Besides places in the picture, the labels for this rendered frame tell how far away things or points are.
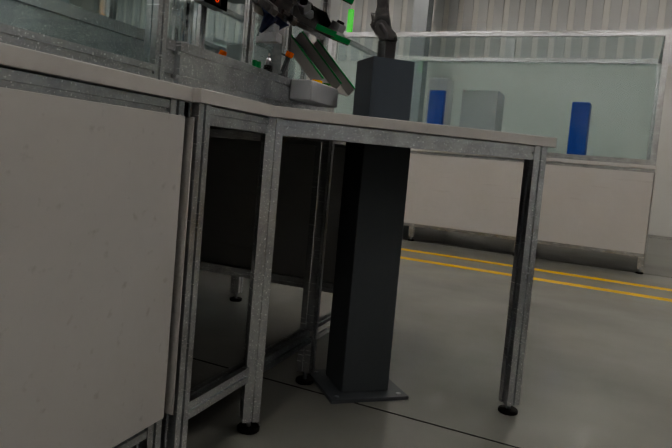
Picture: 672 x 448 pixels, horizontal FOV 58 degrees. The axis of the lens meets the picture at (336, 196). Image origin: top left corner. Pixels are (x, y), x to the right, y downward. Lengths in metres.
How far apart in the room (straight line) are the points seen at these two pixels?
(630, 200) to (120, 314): 4.87
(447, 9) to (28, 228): 10.22
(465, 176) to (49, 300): 4.99
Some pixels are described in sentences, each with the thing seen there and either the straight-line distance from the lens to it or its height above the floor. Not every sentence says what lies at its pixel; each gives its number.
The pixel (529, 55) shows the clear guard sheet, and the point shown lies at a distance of 5.81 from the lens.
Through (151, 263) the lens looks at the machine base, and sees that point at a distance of 1.24.
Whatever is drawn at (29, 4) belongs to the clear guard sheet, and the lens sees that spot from 1.06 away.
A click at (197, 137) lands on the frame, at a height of 0.76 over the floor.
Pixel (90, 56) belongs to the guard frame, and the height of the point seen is 0.88.
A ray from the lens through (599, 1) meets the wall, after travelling 10.55.
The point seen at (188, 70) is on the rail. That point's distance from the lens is 1.39.
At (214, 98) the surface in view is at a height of 0.84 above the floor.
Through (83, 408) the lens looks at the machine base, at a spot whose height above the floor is 0.27.
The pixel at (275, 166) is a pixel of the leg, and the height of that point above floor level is 0.71.
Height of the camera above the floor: 0.75
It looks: 4 degrees down
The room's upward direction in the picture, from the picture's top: 5 degrees clockwise
